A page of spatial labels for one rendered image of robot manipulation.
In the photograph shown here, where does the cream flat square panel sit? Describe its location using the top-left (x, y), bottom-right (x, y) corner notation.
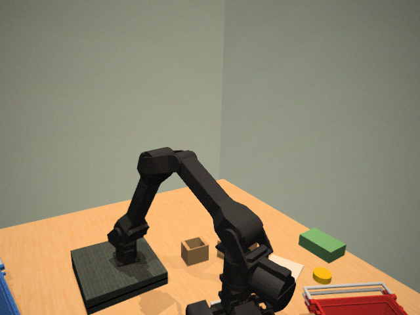
top-left (269, 255), bottom-right (304, 282)

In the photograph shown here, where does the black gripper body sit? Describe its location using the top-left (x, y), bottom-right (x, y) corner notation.
top-left (186, 274), bottom-right (281, 315)

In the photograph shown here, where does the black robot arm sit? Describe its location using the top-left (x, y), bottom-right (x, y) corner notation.
top-left (107, 147), bottom-right (296, 315)

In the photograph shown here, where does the green rectangular block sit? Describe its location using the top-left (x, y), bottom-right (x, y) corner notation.
top-left (299, 228), bottom-right (347, 263)

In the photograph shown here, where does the yellow short cylinder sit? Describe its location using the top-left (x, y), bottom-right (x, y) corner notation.
top-left (312, 267), bottom-right (332, 285)

